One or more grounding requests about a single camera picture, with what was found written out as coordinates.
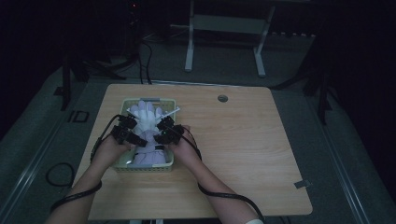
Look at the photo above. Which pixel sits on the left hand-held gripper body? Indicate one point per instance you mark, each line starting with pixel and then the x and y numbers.
pixel 121 134

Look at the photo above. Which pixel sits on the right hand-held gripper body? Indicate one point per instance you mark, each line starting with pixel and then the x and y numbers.
pixel 175 133

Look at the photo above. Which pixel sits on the purple glove with white fingers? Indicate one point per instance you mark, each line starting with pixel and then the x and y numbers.
pixel 146 119

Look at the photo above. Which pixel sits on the pale green plastic basket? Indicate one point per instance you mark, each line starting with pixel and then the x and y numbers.
pixel 126 166

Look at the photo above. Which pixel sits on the person's right hand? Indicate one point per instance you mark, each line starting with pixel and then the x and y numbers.
pixel 185 151

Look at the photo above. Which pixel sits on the person's left hand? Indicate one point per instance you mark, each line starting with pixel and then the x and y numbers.
pixel 109 152

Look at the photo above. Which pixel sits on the grey round table grommet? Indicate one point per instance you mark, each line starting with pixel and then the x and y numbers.
pixel 223 98

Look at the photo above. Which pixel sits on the black tripod stand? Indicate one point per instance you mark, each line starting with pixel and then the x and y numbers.
pixel 323 96
pixel 66 84

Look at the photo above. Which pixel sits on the grey tape piece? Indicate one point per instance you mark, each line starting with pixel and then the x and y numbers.
pixel 302 184

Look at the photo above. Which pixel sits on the white metal desk frame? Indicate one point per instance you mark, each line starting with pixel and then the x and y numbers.
pixel 229 24

